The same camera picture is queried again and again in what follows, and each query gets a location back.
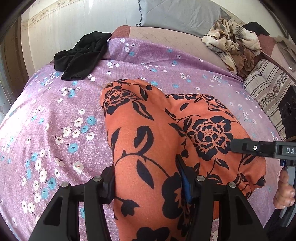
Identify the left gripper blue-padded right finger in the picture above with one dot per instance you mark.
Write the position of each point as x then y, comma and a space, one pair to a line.
237, 218

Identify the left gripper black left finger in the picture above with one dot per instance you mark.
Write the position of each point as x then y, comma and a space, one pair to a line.
76, 208

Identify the orange black floral blouse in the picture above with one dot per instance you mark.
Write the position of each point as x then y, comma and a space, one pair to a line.
147, 130

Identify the person's right hand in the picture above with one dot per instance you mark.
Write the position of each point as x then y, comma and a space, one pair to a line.
285, 194

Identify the striped floral cushion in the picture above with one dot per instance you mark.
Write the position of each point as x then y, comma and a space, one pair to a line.
268, 84

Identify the purple floral bed sheet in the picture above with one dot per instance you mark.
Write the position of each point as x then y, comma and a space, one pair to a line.
55, 132

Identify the khaki garment on headboard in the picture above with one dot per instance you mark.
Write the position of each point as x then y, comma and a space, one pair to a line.
287, 48

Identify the reddish wooden headboard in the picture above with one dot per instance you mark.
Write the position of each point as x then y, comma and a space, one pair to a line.
270, 48

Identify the beige brown patterned blanket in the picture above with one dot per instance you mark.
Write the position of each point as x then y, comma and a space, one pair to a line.
236, 46

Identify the black cloth on headboard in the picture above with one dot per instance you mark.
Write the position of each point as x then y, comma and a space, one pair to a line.
256, 27

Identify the pink mattress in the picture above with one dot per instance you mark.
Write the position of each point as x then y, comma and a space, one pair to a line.
175, 50

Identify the brown wooden glass door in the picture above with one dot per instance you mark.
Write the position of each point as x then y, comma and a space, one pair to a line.
14, 75

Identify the black crumpled garment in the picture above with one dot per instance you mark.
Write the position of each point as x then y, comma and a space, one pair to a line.
78, 62

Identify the grey pillow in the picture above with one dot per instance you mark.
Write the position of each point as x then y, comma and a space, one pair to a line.
194, 17

